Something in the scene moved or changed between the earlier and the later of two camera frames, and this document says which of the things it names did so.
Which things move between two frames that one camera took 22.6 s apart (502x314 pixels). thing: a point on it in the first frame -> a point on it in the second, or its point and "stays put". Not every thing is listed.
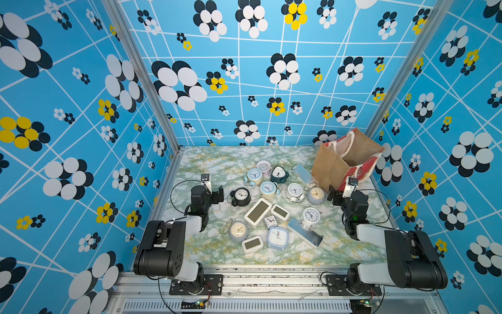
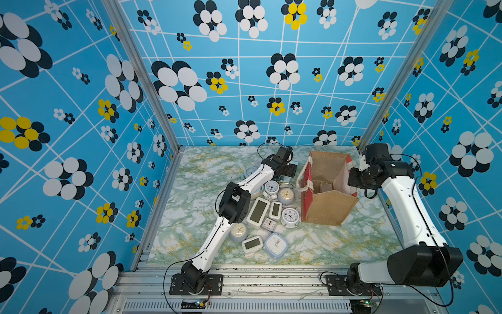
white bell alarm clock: (294, 192) -> (271, 188)
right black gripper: (338, 196) -> (351, 178)
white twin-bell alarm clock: (310, 218) -> (289, 217)
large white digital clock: (257, 212) stays put
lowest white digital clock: (253, 244) stays put
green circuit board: (199, 305) stays put
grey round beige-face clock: (316, 195) -> (286, 193)
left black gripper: (214, 195) -> (291, 169)
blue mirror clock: (310, 237) -> (325, 187)
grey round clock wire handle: (237, 229) stays put
